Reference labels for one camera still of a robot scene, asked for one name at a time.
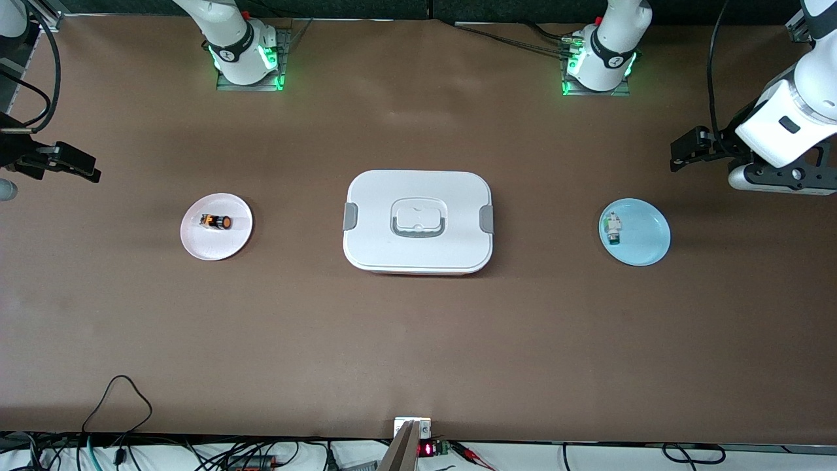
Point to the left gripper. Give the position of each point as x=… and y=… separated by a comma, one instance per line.
x=724, y=142

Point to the black orange toy car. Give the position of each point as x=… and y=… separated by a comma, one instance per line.
x=223, y=223

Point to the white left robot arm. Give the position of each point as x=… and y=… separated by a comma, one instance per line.
x=608, y=59

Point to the light blue round plate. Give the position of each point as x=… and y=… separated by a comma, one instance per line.
x=644, y=235

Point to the pink round plate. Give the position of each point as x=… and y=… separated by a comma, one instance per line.
x=216, y=248

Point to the red LED display module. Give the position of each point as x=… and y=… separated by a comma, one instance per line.
x=426, y=449

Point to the aluminium profile bar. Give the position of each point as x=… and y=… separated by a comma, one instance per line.
x=404, y=451

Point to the green white push-button switch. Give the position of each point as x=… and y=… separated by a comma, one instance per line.
x=613, y=229

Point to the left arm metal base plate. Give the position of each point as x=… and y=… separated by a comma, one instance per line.
x=588, y=92

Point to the aluminium frame post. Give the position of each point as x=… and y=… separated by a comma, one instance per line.
x=794, y=26
x=51, y=16

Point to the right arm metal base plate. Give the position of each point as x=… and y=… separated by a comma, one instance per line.
x=285, y=59

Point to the white mounting bracket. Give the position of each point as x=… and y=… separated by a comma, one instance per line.
x=425, y=428

